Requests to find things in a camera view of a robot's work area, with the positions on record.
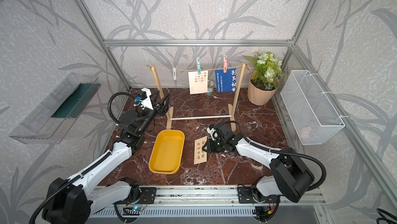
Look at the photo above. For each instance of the yellow plastic tray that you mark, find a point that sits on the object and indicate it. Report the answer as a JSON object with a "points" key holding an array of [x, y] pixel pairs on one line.
{"points": [[167, 152]]}

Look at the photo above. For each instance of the artificial white flower plant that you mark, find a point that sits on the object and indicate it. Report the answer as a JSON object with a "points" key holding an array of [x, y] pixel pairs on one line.
{"points": [[267, 69]]}

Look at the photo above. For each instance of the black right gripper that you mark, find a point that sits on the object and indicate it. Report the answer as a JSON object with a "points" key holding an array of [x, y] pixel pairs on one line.
{"points": [[208, 148]]}

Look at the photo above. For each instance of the blue postcard white text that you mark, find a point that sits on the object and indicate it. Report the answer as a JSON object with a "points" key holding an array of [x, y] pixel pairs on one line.
{"points": [[226, 81]]}

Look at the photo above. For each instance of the pink object in basket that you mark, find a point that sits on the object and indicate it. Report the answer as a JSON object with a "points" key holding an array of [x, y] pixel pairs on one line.
{"points": [[305, 134]]}

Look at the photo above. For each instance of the wooden hanging rack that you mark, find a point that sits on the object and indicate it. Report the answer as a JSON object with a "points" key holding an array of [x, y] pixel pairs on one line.
{"points": [[186, 106]]}

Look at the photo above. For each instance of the clear acrylic wall shelf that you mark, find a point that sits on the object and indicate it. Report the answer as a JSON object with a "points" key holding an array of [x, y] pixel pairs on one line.
{"points": [[39, 127]]}

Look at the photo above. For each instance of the white wire mesh basket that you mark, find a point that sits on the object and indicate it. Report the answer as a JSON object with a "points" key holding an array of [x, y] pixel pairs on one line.
{"points": [[308, 105]]}

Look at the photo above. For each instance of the cream postcard red text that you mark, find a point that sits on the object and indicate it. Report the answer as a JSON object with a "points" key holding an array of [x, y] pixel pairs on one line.
{"points": [[198, 83]]}

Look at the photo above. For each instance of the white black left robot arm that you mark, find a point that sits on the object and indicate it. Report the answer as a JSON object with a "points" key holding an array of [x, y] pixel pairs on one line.
{"points": [[72, 201]]}

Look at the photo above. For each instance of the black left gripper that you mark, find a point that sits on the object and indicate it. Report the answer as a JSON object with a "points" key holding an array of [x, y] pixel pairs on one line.
{"points": [[161, 109]]}

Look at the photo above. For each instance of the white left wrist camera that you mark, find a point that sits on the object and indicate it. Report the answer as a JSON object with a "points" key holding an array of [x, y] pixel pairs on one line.
{"points": [[143, 99]]}

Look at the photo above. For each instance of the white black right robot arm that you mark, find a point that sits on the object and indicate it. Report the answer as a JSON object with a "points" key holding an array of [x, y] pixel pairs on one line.
{"points": [[290, 176]]}

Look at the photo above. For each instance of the round printed tin can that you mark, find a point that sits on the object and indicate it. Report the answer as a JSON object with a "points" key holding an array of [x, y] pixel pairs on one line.
{"points": [[210, 87]]}

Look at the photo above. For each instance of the green clothespin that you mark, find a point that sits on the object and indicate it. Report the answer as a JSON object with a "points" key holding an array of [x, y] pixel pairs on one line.
{"points": [[198, 65]]}

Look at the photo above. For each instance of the pink clothespin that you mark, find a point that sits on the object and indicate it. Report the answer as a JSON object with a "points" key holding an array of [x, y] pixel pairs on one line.
{"points": [[225, 64]]}

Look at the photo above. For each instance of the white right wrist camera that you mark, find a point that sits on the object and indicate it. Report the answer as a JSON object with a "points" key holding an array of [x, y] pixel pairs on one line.
{"points": [[213, 133]]}

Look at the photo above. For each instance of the green book in shelf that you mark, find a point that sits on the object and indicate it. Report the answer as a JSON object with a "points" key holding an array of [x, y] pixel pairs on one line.
{"points": [[77, 101]]}

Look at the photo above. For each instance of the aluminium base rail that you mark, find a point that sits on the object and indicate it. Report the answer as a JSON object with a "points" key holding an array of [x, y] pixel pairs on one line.
{"points": [[217, 195]]}

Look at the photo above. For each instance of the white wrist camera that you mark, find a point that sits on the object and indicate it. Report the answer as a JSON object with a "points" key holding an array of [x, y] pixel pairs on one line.
{"points": [[143, 99], [213, 133]]}

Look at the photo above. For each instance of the terracotta flower pot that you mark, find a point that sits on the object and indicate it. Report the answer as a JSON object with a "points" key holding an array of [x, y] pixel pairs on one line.
{"points": [[257, 96]]}

